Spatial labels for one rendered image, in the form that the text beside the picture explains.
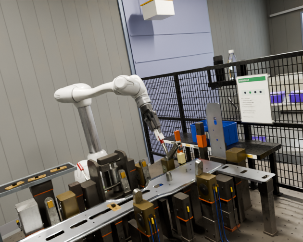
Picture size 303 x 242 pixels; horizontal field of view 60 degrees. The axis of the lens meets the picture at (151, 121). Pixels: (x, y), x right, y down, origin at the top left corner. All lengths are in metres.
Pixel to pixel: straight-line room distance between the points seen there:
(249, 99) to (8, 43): 2.93
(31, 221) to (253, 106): 1.37
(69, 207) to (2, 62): 2.64
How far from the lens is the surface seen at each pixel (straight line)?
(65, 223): 1.30
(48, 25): 4.00
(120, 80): 1.48
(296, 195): 1.87
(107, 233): 1.26
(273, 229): 1.50
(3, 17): 3.83
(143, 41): 4.82
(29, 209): 1.29
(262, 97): 1.73
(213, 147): 1.68
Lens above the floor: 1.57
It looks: 10 degrees down
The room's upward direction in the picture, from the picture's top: 10 degrees counter-clockwise
